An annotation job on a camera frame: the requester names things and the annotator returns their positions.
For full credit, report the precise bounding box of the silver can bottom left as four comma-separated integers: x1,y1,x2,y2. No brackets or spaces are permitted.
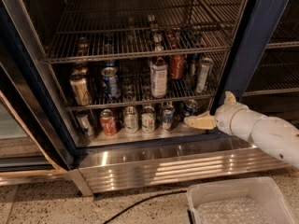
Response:
76,110,94,136

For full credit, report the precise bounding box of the clear plastic bin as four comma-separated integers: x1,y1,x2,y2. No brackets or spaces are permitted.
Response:
187,177,297,224

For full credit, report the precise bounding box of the white can bottom shelf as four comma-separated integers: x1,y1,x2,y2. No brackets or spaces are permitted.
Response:
123,106,139,133

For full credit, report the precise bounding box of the stainless steel fridge cabinet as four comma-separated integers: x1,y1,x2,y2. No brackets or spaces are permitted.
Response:
0,0,298,196

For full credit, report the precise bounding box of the bubble wrap sheet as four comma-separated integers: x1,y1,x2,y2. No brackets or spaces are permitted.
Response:
197,197,276,224

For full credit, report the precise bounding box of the silver redbull can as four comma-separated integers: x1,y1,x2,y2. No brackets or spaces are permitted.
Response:
195,58,214,93

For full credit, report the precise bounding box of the red coca cola can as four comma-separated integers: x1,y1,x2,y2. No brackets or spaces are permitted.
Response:
169,55,185,79

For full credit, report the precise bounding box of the red coke can bottom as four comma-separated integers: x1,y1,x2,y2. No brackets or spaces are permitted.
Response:
100,109,117,136

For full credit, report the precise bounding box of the middle wire shelf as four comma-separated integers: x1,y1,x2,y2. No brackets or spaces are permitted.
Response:
53,52,226,112

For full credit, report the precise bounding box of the white labelled drink bottle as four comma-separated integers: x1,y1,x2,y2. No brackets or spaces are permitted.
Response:
149,55,168,98

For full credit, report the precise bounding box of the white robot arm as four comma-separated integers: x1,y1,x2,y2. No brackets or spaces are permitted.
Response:
184,91,299,168

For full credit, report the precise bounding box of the blue pepsi can middle shelf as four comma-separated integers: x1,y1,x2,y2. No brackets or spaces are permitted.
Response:
101,67,121,100

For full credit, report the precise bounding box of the upper wire shelf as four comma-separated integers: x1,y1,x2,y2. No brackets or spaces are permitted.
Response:
45,0,246,64

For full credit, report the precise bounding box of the blue silver can bottom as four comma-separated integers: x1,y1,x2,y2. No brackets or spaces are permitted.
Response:
162,105,175,132

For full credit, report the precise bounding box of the dark can behind redbull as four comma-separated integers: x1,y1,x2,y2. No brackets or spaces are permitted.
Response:
187,53,200,76

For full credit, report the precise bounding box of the gold can middle shelf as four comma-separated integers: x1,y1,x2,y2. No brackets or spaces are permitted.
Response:
70,73,90,106

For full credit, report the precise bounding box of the black floor cable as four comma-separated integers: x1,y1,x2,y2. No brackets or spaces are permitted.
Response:
102,189,188,224

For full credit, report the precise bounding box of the blue pepsi can bottom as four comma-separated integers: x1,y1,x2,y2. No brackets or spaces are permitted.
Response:
182,99,198,118

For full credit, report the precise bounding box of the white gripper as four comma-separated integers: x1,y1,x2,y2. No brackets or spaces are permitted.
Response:
184,91,248,135

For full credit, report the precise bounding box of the white green can bottom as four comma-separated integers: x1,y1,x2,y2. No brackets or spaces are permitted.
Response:
141,106,156,133

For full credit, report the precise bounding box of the right compartment wire shelf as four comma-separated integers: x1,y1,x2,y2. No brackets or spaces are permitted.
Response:
244,0,299,96

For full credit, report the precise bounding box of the open fridge glass door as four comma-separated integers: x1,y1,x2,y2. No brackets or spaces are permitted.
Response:
0,40,67,185

